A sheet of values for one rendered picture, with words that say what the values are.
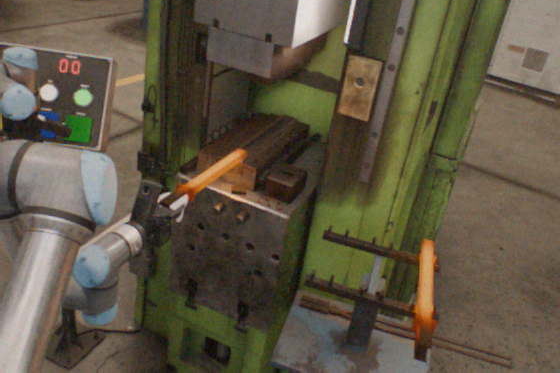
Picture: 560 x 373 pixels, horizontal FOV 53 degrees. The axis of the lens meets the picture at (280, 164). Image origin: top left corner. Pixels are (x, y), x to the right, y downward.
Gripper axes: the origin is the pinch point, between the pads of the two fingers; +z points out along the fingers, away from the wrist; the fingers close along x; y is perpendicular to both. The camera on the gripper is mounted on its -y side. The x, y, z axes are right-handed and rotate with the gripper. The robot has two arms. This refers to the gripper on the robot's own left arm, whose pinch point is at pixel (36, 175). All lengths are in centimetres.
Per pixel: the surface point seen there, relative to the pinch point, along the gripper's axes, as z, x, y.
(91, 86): -18.5, -11.7, -21.9
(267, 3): -53, 30, -49
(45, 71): -20.7, -22.0, -12.7
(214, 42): -39, 17, -43
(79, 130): -7.2, -7.3, -15.9
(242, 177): -1, 30, -48
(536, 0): -4, -110, -560
